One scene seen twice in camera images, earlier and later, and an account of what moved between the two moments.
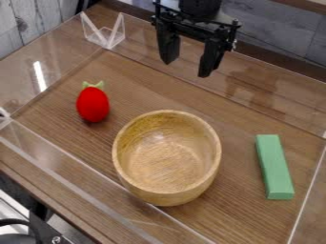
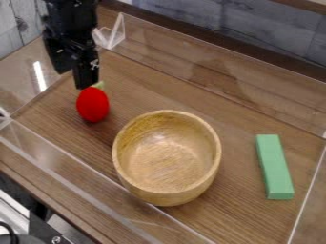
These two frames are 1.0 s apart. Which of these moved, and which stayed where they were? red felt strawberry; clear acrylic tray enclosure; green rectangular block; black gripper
Moved: black gripper
Stayed: green rectangular block; red felt strawberry; clear acrylic tray enclosure
